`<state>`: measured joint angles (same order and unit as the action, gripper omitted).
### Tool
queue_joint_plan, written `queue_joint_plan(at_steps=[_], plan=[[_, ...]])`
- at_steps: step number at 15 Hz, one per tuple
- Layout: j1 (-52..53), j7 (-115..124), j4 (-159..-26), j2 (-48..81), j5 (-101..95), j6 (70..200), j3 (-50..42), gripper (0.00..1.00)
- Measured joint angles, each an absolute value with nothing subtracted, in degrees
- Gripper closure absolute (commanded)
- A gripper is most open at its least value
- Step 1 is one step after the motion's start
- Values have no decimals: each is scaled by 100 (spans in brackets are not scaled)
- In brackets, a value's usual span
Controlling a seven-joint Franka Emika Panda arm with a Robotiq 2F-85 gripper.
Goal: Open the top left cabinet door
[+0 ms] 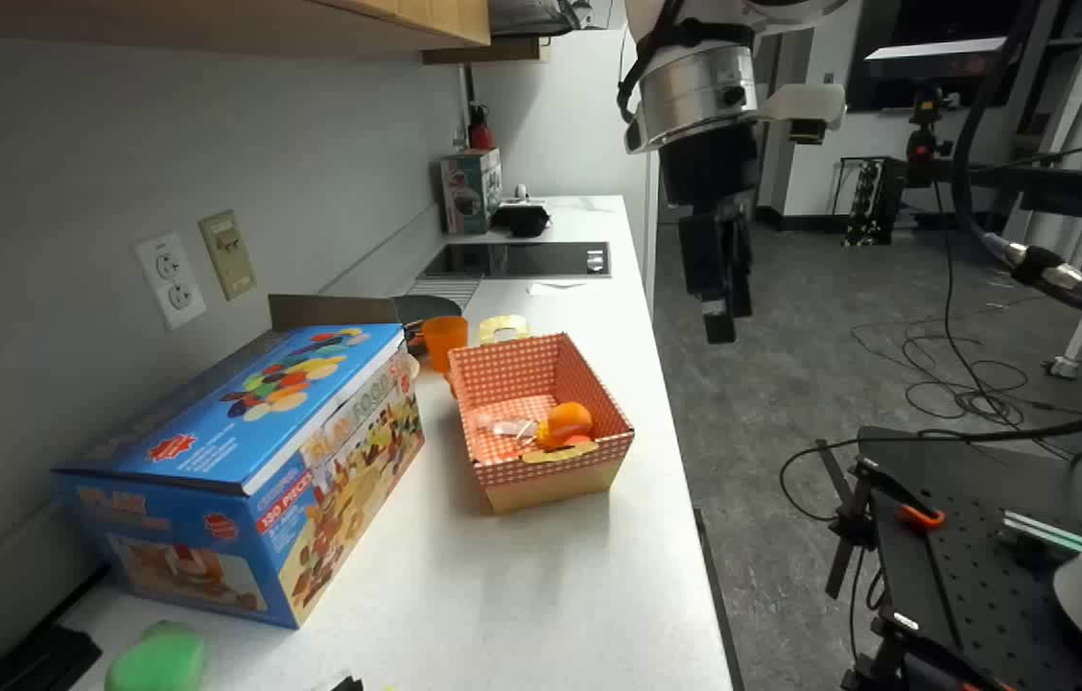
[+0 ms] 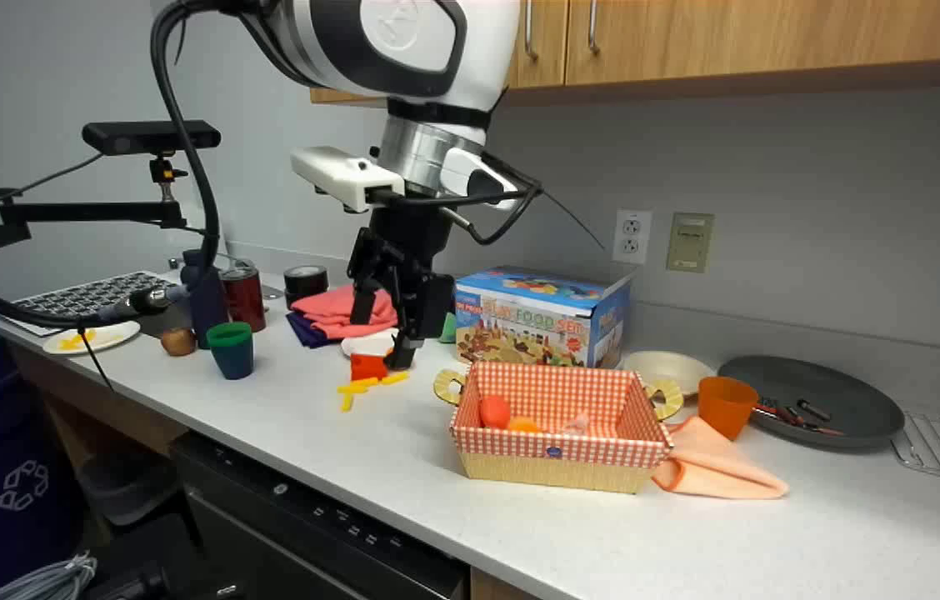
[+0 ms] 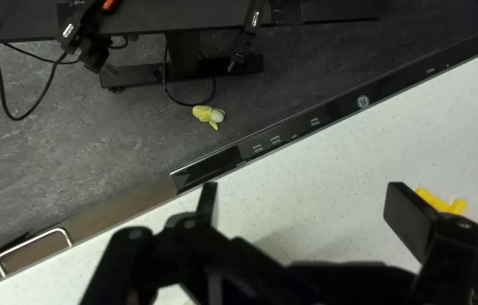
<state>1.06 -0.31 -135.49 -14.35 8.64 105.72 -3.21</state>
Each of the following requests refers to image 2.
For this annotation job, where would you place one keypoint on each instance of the pink cloth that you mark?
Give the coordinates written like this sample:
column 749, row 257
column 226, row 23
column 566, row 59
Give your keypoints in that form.
column 333, row 310

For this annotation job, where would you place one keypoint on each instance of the green toy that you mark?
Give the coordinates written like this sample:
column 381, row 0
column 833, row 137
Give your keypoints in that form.
column 447, row 326

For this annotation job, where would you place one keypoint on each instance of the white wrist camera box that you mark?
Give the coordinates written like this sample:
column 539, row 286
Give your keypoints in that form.
column 343, row 173

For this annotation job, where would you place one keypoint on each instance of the small brown cup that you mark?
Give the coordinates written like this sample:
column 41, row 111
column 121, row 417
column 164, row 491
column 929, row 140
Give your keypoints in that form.
column 178, row 341

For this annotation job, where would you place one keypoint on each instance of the white wall outlet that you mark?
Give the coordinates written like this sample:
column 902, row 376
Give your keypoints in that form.
column 631, row 239

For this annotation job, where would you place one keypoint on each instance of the cream bowl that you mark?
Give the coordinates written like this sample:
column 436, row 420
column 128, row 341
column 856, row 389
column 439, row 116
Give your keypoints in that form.
column 666, row 367

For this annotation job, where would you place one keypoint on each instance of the black dishwasher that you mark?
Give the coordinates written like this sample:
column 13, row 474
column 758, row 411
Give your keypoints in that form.
column 291, row 521

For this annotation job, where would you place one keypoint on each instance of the blue cup green rim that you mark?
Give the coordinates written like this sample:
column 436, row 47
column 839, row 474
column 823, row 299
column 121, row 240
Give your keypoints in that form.
column 232, row 354

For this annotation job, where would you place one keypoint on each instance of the black bar camera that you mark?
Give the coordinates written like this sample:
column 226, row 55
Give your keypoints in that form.
column 149, row 135

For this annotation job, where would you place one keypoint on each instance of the yellow toy fries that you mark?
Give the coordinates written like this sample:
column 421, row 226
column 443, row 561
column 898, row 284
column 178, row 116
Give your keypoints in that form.
column 366, row 389

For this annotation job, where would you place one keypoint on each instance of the dark red can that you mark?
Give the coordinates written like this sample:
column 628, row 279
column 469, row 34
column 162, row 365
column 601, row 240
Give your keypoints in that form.
column 245, row 299

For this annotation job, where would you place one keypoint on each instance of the black tape roll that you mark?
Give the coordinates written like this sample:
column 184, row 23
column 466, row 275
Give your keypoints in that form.
column 305, row 284

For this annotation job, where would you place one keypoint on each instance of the orange toy fruit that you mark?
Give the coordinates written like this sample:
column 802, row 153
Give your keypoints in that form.
column 494, row 411

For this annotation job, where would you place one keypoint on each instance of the grey plastic bag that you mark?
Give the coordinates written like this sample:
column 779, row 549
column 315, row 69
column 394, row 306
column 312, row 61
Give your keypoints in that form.
column 41, row 582

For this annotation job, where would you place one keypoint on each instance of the yellow-orange toy food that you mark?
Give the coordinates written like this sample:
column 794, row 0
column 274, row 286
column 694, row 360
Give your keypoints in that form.
column 525, row 423

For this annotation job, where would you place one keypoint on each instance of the blue toy food box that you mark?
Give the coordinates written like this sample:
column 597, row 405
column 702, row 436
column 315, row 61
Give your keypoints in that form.
column 543, row 320

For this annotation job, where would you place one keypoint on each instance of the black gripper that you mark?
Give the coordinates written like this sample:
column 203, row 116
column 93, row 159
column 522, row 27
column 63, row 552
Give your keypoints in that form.
column 412, row 239

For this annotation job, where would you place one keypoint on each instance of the dark grey plate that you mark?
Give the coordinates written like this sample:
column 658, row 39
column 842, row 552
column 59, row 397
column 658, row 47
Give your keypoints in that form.
column 839, row 389

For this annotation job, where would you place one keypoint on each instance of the pale pink toy food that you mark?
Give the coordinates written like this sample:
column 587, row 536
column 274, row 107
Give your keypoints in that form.
column 583, row 420

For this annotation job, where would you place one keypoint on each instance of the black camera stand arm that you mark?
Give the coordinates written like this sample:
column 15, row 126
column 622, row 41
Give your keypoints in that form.
column 93, row 211

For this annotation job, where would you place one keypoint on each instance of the yellow ruffled toy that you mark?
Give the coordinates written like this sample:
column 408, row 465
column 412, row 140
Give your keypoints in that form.
column 447, row 389
column 666, row 401

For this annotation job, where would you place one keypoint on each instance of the dark blue bottle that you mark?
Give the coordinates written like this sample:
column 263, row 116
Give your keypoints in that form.
column 206, row 301

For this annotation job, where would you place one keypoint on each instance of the beige switch plate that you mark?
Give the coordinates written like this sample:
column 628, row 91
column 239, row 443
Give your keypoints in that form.
column 689, row 240

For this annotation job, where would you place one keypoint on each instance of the red checked paper basket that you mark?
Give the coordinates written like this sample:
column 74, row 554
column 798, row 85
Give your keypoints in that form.
column 557, row 452

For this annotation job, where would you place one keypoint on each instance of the brown toy pieces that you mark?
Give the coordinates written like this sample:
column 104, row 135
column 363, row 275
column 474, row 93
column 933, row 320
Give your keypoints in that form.
column 798, row 417

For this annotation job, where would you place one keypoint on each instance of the orange plastic cup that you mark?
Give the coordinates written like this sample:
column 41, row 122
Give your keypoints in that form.
column 729, row 406

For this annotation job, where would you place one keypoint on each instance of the navy blue cloth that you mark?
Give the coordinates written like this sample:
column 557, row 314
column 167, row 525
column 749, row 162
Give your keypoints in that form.
column 303, row 330

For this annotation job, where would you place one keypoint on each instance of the wooden wall cabinet body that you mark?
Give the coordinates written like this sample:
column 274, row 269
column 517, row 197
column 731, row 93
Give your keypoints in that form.
column 771, row 81

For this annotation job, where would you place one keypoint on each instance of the wooden cabinet door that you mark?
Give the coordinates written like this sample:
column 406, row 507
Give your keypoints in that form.
column 545, row 65
column 783, row 34

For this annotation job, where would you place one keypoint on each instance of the yellow toy food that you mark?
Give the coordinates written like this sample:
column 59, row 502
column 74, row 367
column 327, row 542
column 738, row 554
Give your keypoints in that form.
column 74, row 341

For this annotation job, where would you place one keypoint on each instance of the peach cloth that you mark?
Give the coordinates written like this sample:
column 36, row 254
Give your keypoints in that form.
column 715, row 466

